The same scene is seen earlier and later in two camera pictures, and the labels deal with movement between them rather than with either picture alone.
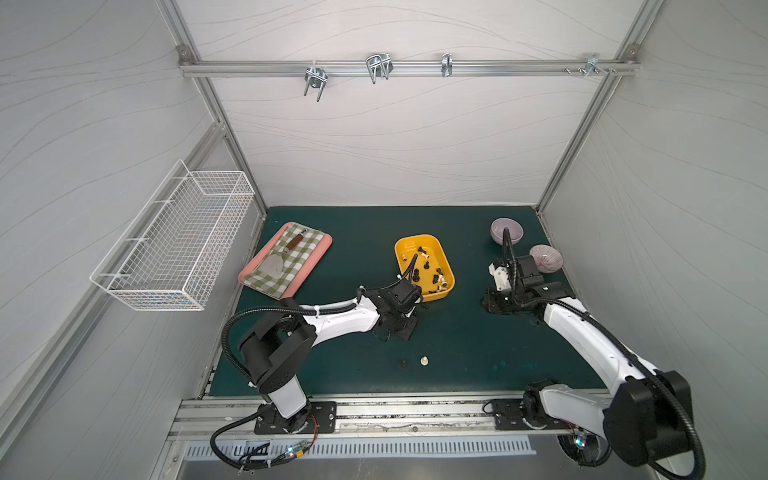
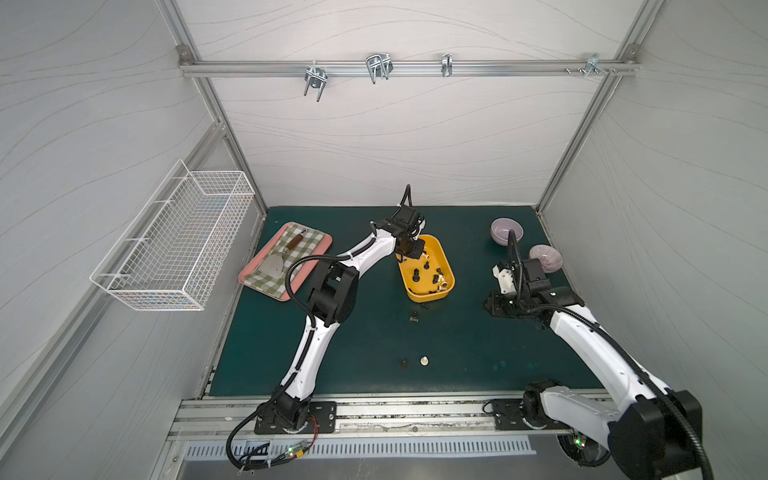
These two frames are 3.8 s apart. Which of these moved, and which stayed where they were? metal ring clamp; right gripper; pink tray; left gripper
Moved: left gripper
Stayed: right gripper; pink tray; metal ring clamp
